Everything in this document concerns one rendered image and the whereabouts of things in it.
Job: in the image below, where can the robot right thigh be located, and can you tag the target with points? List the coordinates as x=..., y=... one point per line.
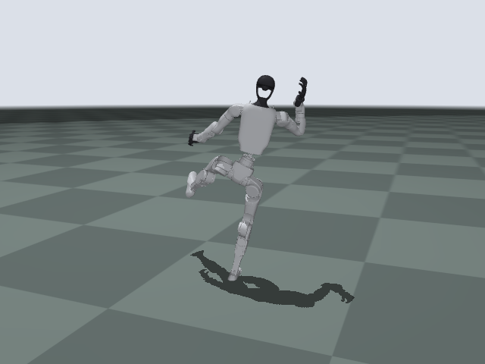
x=254, y=189

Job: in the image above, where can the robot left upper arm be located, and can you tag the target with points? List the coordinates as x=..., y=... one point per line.
x=234, y=111

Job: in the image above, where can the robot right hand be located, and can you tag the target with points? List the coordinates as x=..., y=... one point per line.
x=300, y=98

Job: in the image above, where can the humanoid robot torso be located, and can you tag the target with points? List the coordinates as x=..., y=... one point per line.
x=255, y=129

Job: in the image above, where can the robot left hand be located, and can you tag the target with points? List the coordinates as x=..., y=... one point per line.
x=190, y=138

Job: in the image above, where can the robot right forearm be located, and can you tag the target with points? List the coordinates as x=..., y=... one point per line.
x=300, y=117

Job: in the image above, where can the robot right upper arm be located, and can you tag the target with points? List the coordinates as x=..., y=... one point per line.
x=283, y=120

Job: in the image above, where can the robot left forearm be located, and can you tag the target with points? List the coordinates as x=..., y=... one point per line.
x=205, y=135

